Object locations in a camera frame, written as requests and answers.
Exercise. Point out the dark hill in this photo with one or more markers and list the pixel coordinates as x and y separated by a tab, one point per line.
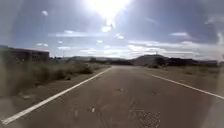
146	60

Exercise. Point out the low building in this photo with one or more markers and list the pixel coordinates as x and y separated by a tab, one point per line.
23	54

